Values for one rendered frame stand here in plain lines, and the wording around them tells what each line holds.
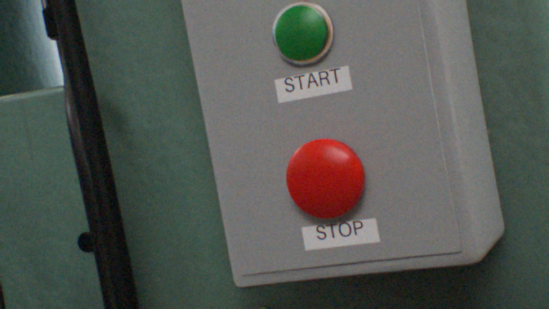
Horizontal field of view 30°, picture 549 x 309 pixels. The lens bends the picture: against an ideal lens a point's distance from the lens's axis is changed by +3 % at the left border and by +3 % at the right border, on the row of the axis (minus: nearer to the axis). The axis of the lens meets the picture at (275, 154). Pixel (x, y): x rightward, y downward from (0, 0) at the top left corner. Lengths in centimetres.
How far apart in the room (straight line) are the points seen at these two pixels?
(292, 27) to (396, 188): 7
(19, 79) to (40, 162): 8
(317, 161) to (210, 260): 12
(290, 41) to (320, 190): 6
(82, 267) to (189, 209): 10
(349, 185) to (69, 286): 23
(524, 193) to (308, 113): 10
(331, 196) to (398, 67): 5
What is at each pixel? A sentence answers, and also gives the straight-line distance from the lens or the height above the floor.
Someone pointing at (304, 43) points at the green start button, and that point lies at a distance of 38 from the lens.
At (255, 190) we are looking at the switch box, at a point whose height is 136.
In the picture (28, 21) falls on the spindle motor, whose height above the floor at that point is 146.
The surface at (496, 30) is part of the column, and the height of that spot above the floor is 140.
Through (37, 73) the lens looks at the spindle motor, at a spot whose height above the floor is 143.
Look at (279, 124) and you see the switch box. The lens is 39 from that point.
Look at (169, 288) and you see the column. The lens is 49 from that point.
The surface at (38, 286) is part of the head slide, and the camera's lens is 58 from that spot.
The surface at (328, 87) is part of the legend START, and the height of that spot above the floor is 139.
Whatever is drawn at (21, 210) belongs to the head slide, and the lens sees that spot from 58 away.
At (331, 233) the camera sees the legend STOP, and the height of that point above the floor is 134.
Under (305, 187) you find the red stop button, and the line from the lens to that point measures 38.
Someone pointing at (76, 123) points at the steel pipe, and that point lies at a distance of 48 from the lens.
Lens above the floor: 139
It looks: 3 degrees down
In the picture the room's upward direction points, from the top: 10 degrees counter-clockwise
